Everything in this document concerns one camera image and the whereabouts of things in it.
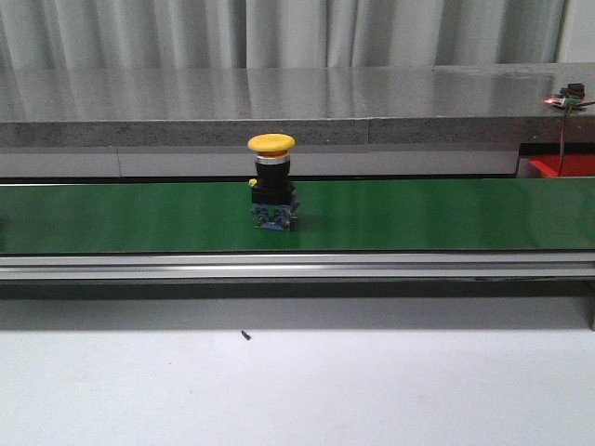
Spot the grey pleated curtain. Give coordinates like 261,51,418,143
1,1,566,69

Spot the white rear conveyor panel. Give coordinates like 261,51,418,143
1,145,518,178

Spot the yellow mushroom push button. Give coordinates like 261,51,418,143
247,133,299,231

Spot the red plastic bin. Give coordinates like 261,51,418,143
529,154,595,177

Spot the green conveyor belt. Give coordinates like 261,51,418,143
1,177,594,255

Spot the grey stone slab bench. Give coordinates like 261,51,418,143
1,63,594,148

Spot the aluminium conveyor frame rail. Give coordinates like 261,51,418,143
1,251,594,282

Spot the small green sensor board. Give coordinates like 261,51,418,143
543,83,588,109

